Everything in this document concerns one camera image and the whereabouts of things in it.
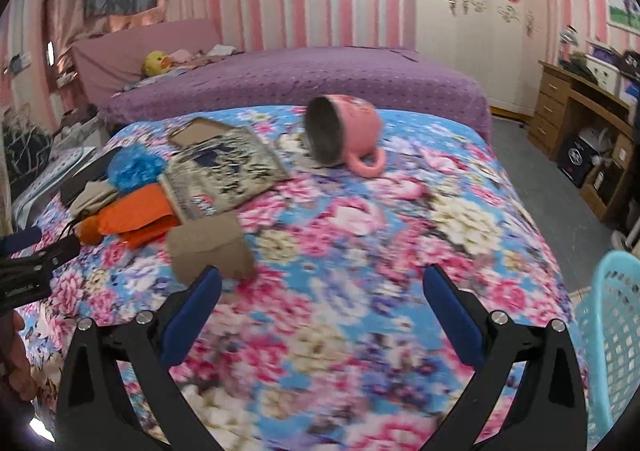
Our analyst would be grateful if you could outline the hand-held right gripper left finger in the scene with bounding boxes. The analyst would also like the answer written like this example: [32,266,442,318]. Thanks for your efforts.
[55,265,223,451]

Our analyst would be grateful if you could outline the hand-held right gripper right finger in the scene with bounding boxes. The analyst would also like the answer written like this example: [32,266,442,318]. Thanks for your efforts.
[422,263,588,451]

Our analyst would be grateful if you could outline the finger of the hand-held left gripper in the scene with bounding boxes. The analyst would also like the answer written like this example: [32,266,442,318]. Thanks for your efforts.
[0,226,43,256]
[0,234,81,289]

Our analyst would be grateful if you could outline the small brown cardboard box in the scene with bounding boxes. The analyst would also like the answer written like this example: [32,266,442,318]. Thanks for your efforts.
[165,211,258,284]

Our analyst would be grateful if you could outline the orange cloth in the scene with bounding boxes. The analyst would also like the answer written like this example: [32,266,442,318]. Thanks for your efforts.
[95,184,181,249]

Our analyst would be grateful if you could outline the blue plastic bag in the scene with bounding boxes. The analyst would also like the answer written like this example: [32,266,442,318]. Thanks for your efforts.
[107,147,168,192]

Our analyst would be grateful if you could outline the light blue plastic basket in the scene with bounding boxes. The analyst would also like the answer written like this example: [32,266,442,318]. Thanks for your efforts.
[574,250,640,451]

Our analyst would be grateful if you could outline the person's left hand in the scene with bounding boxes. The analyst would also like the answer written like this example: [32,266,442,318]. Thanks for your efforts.
[0,313,38,399]

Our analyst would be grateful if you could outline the small orange round object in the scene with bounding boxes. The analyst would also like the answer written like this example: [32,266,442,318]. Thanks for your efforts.
[79,215,103,246]

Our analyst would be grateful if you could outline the dotted cushion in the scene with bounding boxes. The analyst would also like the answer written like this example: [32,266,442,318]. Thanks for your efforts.
[12,146,98,217]

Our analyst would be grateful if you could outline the black wallet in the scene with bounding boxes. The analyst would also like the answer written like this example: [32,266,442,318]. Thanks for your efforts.
[60,146,123,207]

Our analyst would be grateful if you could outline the black patterned bag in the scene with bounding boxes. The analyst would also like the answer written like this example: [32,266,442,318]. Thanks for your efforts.
[0,108,51,182]

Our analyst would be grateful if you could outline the floral blanket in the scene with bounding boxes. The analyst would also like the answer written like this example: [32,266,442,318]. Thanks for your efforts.
[15,104,591,451]

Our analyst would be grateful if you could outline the flat brown cardboard sheet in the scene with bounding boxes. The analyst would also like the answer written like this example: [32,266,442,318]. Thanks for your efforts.
[167,117,228,148]

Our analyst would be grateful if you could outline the white bucket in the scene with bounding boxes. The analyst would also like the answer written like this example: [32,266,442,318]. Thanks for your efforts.
[612,217,640,252]

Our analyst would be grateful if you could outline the open cardboard box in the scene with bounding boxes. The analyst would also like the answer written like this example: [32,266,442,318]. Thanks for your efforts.
[580,161,631,212]

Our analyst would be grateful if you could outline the pink headboard cover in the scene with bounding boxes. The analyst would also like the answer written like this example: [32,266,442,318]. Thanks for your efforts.
[70,18,223,104]

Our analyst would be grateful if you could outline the yellow duck plush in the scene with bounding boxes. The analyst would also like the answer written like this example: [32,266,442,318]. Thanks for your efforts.
[142,50,173,78]

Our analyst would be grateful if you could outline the pink mug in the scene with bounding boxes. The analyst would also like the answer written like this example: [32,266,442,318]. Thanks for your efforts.
[305,94,388,178]

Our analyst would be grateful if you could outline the white appliance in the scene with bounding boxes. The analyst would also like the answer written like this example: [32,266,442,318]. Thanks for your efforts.
[577,126,613,152]

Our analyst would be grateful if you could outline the wooden desk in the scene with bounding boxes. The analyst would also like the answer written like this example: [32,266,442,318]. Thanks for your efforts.
[527,60,640,227]

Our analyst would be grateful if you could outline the purple dotted bed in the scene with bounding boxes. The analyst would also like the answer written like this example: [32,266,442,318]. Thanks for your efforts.
[100,47,493,142]

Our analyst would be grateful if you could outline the white wardrobe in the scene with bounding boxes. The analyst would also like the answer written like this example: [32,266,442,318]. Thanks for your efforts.
[412,0,551,117]

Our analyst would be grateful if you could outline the dark green cloth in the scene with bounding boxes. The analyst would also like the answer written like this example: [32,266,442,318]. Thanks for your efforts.
[567,51,601,82]

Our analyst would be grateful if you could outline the white storage box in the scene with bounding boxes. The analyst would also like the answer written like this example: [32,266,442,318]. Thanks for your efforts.
[587,54,623,92]

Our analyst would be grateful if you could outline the desk lamp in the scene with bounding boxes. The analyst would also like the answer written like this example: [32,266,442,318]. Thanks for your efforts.
[560,24,583,64]

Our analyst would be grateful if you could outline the purple box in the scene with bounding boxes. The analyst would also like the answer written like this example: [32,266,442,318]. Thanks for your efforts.
[587,41,626,62]

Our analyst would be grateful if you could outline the wall poster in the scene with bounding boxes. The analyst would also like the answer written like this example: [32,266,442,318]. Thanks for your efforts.
[605,0,640,34]

